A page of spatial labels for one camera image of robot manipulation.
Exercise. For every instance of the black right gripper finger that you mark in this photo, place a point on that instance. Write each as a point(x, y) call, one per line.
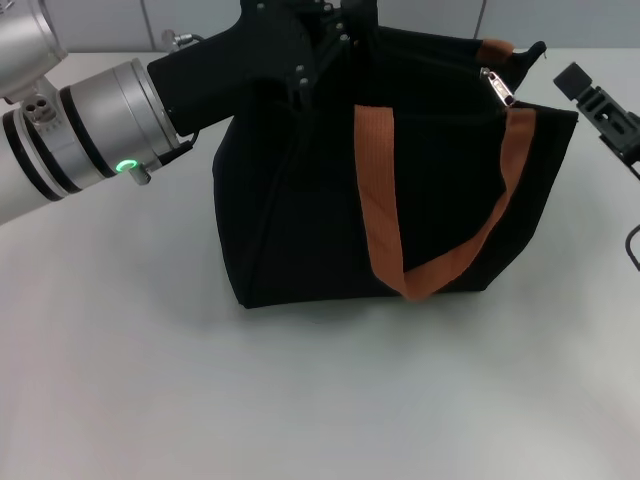
point(607, 120)

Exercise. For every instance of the silver zipper pull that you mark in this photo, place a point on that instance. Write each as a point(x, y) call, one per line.
point(500, 87)

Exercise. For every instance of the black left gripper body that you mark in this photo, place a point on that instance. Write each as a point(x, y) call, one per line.
point(225, 65)

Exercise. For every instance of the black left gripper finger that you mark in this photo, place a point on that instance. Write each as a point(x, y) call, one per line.
point(350, 12)
point(332, 55)

